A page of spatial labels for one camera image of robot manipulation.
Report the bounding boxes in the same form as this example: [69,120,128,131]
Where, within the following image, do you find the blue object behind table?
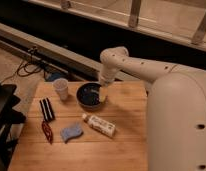
[45,73,63,82]

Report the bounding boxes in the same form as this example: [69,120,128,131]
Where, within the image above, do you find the white tube with label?
[82,114,116,138]

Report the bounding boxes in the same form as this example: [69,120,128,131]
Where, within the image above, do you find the black chair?
[0,83,26,168]

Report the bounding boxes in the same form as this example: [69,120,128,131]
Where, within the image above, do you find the grey metal rail beam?
[0,23,102,78]

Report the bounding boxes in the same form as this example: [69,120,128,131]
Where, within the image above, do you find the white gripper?
[98,73,114,102]

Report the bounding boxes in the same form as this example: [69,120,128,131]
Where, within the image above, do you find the blue sponge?
[60,123,83,143]

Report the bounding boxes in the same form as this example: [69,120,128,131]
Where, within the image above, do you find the red and black cables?
[0,59,47,84]

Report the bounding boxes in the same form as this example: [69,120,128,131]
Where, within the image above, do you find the white paper cup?
[53,78,68,101]

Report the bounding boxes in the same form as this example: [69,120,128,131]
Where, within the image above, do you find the dark blue ceramic bowl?
[76,82,106,109]

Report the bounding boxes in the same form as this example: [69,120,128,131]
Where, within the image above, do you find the black white striped block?
[39,98,55,122]

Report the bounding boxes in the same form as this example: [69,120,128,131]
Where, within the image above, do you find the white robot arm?
[99,47,206,171]

